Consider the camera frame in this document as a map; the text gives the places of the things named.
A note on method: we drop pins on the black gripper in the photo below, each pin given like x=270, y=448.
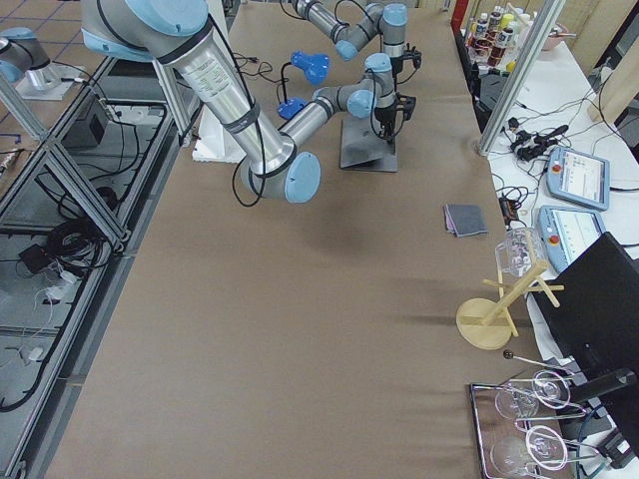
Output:
x=383, y=116

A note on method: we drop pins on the grey laptop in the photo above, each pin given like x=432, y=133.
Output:
x=362, y=150

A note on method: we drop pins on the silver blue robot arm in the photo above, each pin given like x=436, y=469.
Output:
x=387, y=22
x=180, y=35

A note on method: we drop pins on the dark grey folded cloth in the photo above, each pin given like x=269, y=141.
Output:
x=464, y=220

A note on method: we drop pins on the bottles in copper basket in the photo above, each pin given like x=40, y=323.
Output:
x=490, y=35

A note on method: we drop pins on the small black adapter box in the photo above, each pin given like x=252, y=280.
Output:
x=509, y=209

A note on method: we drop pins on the clear glass mug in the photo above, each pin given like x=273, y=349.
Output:
x=519, y=250

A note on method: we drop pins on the upper teach pendant tablet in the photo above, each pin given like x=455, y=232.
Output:
x=579, y=178

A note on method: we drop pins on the teach pendant tablet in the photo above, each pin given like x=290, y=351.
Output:
x=567, y=233
x=579, y=178

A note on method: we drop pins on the lower teach pendant tablet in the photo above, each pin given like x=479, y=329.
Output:
x=567, y=233

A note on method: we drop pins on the wooden cup stand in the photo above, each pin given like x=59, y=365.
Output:
x=487, y=324

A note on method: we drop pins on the black monitor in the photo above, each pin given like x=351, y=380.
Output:
x=596, y=321

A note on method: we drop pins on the upper wine glass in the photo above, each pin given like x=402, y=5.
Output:
x=520, y=398

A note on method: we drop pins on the wine glass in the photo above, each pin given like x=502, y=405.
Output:
x=520, y=398
x=539, y=453

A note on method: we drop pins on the lower wine glass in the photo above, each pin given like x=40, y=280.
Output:
x=539, y=453

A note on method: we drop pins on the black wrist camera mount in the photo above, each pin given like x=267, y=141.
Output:
x=405, y=106

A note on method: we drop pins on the aluminium frame post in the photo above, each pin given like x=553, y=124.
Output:
x=536, y=38

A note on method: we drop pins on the wire glass rack tray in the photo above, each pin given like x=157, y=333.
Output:
x=585, y=460

